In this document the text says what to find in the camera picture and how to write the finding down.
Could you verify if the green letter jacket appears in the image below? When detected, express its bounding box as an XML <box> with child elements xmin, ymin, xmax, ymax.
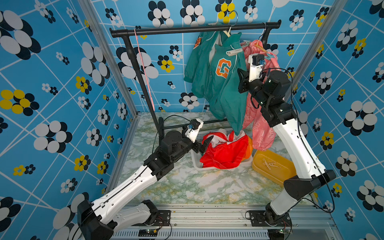
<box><xmin>184</xmin><ymin>31</ymin><xmax>247</xmax><ymax>135</ymax></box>

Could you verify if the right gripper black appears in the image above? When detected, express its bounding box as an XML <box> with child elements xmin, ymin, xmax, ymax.
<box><xmin>240</xmin><ymin>67</ymin><xmax>272</xmax><ymax>112</ymax></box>

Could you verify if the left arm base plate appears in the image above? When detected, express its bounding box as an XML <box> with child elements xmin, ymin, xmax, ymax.
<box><xmin>133</xmin><ymin>210</ymin><xmax>172</xmax><ymax>227</ymax></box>

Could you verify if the wooden hanger of green jacket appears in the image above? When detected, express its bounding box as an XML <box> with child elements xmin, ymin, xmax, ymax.
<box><xmin>223</xmin><ymin>10</ymin><xmax>239</xmax><ymax>38</ymax></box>

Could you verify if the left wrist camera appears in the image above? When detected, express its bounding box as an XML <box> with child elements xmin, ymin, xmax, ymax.
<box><xmin>183</xmin><ymin>119</ymin><xmax>204</xmax><ymax>143</ymax></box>

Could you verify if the wooden hanger of pink jacket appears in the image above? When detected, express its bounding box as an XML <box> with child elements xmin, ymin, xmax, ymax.
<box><xmin>256</xmin><ymin>23</ymin><xmax>270</xmax><ymax>53</ymax></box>

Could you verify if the yellow plastic tub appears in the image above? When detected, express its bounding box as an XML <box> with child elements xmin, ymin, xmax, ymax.
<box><xmin>252</xmin><ymin>150</ymin><xmax>297</xmax><ymax>187</ymax></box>

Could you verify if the red white rainbow jacket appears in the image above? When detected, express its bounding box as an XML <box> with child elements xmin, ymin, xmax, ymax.
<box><xmin>200</xmin><ymin>129</ymin><xmax>253</xmax><ymax>170</ymax></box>

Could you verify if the pink printed jacket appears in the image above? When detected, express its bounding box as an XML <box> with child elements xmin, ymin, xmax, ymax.
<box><xmin>242</xmin><ymin>40</ymin><xmax>280</xmax><ymax>151</ymax></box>

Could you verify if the green circuit board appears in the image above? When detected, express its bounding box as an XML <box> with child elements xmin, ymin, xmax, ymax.
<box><xmin>138</xmin><ymin>229</ymin><xmax>158</xmax><ymax>238</ymax></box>

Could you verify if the white plastic basket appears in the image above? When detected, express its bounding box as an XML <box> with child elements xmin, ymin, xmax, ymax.
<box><xmin>192</xmin><ymin>128</ymin><xmax>253</xmax><ymax>171</ymax></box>

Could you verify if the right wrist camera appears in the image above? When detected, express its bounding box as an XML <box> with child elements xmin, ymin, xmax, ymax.
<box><xmin>248</xmin><ymin>54</ymin><xmax>265</xmax><ymax>83</ymax></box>

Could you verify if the beige clothespin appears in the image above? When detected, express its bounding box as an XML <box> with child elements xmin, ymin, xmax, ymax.
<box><xmin>263</xmin><ymin>159</ymin><xmax>281</xmax><ymax>171</ymax></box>

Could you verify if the black clothes rack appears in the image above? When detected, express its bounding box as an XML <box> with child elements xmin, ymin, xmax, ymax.
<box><xmin>109</xmin><ymin>19</ymin><xmax>282</xmax><ymax>142</ymax></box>

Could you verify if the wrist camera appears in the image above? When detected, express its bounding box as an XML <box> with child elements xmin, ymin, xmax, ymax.
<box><xmin>183</xmin><ymin>119</ymin><xmax>204</xmax><ymax>143</ymax></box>
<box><xmin>248</xmin><ymin>54</ymin><xmax>265</xmax><ymax>83</ymax></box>

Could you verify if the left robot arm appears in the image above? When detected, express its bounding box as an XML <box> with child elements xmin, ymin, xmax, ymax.
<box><xmin>78</xmin><ymin>131</ymin><xmax>213</xmax><ymax>240</ymax></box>

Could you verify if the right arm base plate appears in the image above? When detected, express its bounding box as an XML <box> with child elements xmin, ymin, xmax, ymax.
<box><xmin>245</xmin><ymin>211</ymin><xmax>292</xmax><ymax>228</ymax></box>

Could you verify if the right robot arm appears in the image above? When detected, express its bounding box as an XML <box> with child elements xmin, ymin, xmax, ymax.
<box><xmin>238</xmin><ymin>69</ymin><xmax>336</xmax><ymax>226</ymax></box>

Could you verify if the white clothespin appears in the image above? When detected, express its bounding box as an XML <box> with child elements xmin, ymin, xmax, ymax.
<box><xmin>226</xmin><ymin>48</ymin><xmax>243</xmax><ymax>57</ymax></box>

